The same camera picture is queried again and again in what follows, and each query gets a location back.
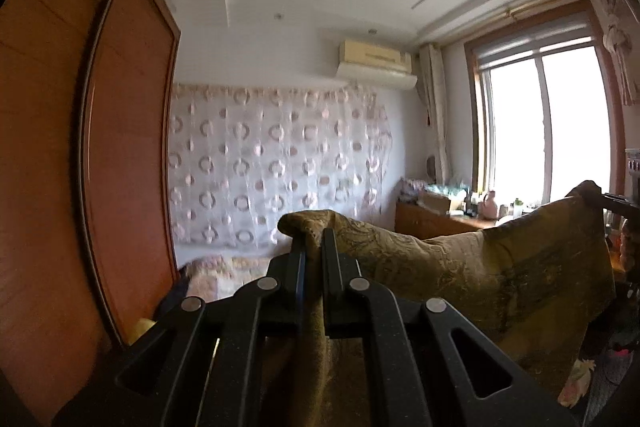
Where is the circle patterned sheer curtain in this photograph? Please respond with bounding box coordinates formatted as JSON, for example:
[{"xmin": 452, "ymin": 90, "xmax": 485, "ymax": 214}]
[{"xmin": 167, "ymin": 83, "xmax": 393, "ymax": 253}]

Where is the wooden cabinet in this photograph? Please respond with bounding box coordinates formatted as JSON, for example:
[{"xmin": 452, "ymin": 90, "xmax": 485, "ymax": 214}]
[{"xmin": 395, "ymin": 197, "xmax": 501, "ymax": 240}]

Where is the pile of folded cloth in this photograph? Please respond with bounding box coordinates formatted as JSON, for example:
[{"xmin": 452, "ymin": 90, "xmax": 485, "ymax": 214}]
[{"xmin": 400, "ymin": 177, "xmax": 426, "ymax": 200}]

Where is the yellow cloth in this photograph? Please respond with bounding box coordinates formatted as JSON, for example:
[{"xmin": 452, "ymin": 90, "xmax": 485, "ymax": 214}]
[{"xmin": 127, "ymin": 318, "xmax": 156, "ymax": 343}]

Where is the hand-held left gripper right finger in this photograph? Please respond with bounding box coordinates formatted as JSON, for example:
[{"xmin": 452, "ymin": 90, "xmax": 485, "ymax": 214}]
[{"xmin": 320, "ymin": 227, "xmax": 576, "ymax": 427}]

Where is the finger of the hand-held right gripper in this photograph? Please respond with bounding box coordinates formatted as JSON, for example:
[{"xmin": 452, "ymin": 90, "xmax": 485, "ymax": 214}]
[{"xmin": 596, "ymin": 191, "xmax": 640, "ymax": 214}]

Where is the wooden wardrobe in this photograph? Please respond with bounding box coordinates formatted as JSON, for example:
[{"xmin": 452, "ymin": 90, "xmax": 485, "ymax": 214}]
[{"xmin": 0, "ymin": 0, "xmax": 183, "ymax": 427}]

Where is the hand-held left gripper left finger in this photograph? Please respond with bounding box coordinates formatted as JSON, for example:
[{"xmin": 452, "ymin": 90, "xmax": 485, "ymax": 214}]
[{"xmin": 52, "ymin": 227, "xmax": 308, "ymax": 427}]

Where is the floral quilt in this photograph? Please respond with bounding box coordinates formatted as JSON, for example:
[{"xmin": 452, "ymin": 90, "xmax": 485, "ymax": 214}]
[{"xmin": 187, "ymin": 254, "xmax": 273, "ymax": 303}]

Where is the wall air conditioner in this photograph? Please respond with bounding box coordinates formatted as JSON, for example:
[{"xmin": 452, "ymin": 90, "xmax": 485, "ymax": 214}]
[{"xmin": 336, "ymin": 38, "xmax": 418, "ymax": 92}]

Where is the cardboard box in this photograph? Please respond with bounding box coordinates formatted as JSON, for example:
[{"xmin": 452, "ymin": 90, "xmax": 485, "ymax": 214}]
[{"xmin": 417, "ymin": 189, "xmax": 466, "ymax": 214}]

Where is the gold patterned garment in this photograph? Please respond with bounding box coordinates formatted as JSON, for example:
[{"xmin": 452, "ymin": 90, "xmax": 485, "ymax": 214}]
[{"xmin": 260, "ymin": 181, "xmax": 617, "ymax": 427}]

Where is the floral window curtain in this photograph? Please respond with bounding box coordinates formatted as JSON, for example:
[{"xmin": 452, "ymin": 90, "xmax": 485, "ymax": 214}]
[
  {"xmin": 417, "ymin": 42, "xmax": 451, "ymax": 180},
  {"xmin": 585, "ymin": 0, "xmax": 640, "ymax": 105}
]

